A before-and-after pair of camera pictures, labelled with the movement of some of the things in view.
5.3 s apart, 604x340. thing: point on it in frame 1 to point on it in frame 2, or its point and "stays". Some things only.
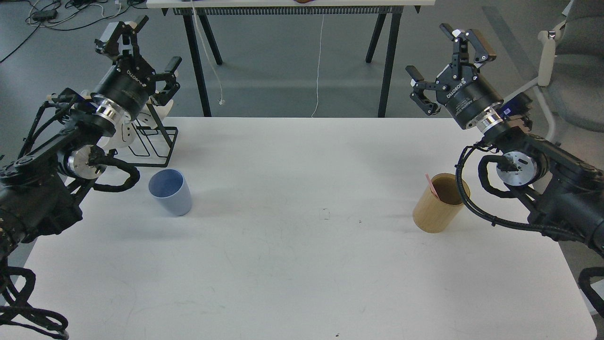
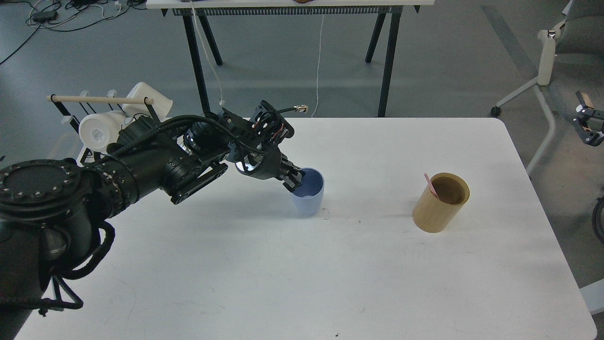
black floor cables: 55,14 stays
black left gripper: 127,85 to 270,164
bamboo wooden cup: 432,215 stays
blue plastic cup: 169,188 to 308,198
